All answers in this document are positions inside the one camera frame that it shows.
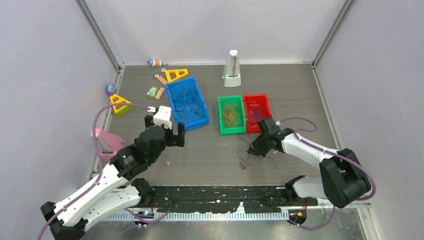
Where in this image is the black cable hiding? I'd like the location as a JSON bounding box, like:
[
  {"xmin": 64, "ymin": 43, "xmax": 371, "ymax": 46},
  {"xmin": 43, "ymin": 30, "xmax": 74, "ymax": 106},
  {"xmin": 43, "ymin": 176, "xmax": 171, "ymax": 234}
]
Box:
[
  {"xmin": 172, "ymin": 81, "xmax": 206, "ymax": 119},
  {"xmin": 172, "ymin": 89, "xmax": 206, "ymax": 119},
  {"xmin": 236, "ymin": 134, "xmax": 278, "ymax": 170}
]

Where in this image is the orange cable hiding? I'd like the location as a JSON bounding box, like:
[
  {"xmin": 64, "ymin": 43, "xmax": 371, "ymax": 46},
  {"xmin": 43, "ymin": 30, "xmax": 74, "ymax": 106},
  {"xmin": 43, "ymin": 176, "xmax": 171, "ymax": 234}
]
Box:
[{"xmin": 222, "ymin": 102, "xmax": 244, "ymax": 128}]

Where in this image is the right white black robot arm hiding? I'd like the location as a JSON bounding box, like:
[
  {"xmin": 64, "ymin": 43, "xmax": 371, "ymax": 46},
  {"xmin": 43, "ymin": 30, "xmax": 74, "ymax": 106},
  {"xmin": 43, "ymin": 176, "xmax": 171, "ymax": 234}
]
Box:
[{"xmin": 249, "ymin": 117, "xmax": 376, "ymax": 209}]

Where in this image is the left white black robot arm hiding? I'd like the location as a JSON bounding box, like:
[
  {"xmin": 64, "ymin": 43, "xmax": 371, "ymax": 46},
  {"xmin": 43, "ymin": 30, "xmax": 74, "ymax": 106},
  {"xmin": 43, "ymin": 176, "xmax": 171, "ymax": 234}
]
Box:
[{"xmin": 40, "ymin": 114, "xmax": 186, "ymax": 240}]

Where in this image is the tan wooden block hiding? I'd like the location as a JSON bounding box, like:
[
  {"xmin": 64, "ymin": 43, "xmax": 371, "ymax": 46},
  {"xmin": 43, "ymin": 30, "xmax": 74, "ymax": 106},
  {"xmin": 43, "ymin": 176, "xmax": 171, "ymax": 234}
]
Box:
[{"xmin": 155, "ymin": 87, "xmax": 165, "ymax": 100}]

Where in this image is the yellow triangle toy on green block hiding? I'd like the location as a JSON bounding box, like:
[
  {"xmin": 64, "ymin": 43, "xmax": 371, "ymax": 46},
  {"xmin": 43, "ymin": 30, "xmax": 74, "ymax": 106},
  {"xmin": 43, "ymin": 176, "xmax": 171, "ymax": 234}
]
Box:
[{"xmin": 109, "ymin": 93, "xmax": 132, "ymax": 117}]

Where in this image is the blue plastic bin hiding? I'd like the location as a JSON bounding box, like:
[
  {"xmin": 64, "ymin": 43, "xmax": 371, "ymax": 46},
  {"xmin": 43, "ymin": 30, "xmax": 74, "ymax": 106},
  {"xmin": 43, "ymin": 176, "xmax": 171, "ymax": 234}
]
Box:
[{"xmin": 165, "ymin": 76, "xmax": 210, "ymax": 131}]

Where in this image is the red plastic bin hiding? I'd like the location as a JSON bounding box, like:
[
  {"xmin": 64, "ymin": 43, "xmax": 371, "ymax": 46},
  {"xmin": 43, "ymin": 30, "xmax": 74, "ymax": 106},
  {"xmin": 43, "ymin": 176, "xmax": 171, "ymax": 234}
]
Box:
[{"xmin": 242, "ymin": 93, "xmax": 272, "ymax": 134}]

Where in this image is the green plastic bin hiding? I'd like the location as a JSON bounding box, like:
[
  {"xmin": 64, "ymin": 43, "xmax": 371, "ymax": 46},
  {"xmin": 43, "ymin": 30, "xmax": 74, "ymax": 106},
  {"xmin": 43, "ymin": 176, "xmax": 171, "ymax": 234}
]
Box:
[{"xmin": 217, "ymin": 95, "xmax": 247, "ymax": 135}]

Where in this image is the pink tape dispenser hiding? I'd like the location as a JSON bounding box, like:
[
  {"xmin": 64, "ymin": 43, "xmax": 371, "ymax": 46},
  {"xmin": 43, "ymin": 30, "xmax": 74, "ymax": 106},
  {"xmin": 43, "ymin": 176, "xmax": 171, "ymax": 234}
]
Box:
[{"xmin": 90, "ymin": 128, "xmax": 126, "ymax": 165}]

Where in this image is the purple round toy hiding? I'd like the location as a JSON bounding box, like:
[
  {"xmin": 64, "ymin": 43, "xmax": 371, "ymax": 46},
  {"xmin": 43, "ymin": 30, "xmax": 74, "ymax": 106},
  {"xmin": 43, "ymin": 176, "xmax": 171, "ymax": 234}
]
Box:
[{"xmin": 106, "ymin": 83, "xmax": 117, "ymax": 97}]

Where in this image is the small colourful figurine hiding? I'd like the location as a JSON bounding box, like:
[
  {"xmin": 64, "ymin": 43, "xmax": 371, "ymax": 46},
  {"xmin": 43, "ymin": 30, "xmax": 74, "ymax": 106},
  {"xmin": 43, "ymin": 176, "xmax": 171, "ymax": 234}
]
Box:
[{"xmin": 146, "ymin": 59, "xmax": 163, "ymax": 67}]

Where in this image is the white metronome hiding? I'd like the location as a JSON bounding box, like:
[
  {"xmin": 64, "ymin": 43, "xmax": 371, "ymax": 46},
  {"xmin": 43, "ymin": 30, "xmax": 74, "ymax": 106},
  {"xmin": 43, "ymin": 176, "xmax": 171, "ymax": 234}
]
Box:
[{"xmin": 222, "ymin": 50, "xmax": 242, "ymax": 88}]

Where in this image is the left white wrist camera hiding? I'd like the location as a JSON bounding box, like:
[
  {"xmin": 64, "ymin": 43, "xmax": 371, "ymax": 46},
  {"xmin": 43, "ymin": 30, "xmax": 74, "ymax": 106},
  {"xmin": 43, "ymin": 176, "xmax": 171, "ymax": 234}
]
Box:
[{"xmin": 147, "ymin": 105, "xmax": 173, "ymax": 129}]

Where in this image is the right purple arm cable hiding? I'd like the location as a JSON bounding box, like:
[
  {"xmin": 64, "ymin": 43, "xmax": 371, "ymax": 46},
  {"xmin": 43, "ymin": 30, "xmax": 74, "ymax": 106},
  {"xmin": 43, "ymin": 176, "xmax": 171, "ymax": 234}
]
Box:
[{"xmin": 276, "ymin": 116, "xmax": 378, "ymax": 202}]

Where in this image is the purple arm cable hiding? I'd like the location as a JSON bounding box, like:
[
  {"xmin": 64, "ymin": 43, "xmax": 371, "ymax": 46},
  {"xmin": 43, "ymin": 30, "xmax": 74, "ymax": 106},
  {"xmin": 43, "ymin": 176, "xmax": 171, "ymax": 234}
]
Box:
[
  {"xmin": 276, "ymin": 116, "xmax": 378, "ymax": 202},
  {"xmin": 36, "ymin": 102, "xmax": 152, "ymax": 240}
]

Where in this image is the tan strap with ring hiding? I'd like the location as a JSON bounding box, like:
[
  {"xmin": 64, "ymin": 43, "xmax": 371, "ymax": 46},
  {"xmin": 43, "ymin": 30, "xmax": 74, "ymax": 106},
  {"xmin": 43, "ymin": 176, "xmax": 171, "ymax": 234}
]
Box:
[{"xmin": 153, "ymin": 73, "xmax": 169, "ymax": 86}]

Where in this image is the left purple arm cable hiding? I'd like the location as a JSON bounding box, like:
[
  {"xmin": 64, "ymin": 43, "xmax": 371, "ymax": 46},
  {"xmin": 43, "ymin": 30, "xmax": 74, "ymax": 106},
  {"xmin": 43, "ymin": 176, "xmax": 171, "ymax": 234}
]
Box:
[{"xmin": 36, "ymin": 102, "xmax": 152, "ymax": 240}]

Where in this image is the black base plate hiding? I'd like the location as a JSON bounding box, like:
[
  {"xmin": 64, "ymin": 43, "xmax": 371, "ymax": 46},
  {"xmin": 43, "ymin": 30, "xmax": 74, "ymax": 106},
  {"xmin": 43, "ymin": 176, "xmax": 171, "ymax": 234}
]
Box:
[{"xmin": 137, "ymin": 185, "xmax": 318, "ymax": 214}]

